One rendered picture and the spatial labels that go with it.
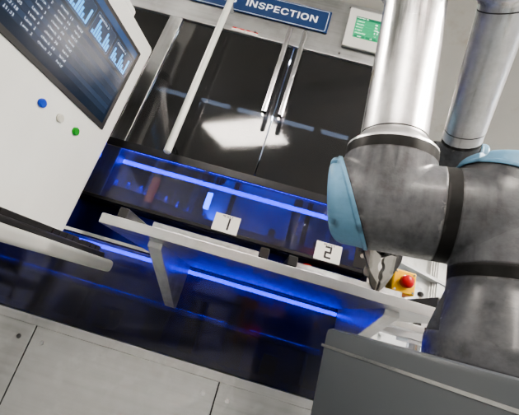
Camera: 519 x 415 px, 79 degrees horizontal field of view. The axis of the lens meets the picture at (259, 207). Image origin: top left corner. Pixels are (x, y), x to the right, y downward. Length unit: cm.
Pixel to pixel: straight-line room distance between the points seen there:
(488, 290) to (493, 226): 6
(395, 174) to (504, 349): 19
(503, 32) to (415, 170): 34
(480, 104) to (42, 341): 121
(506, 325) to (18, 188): 95
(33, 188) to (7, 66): 28
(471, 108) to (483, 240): 38
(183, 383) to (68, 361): 33
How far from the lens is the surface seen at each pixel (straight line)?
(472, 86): 71
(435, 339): 38
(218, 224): 103
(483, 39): 69
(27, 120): 95
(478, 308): 37
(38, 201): 100
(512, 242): 39
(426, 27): 52
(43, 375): 115
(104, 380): 108
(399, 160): 40
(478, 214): 39
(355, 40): 149
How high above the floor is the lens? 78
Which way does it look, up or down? 18 degrees up
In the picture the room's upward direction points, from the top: 16 degrees clockwise
